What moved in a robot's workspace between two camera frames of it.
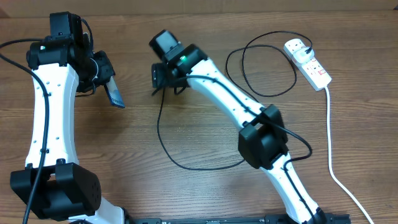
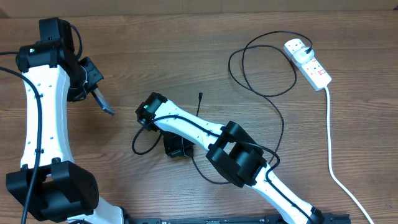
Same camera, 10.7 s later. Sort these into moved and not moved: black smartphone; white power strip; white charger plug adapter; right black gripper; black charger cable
Moved: black charger cable; right black gripper; black smartphone
Not moved: white charger plug adapter; white power strip
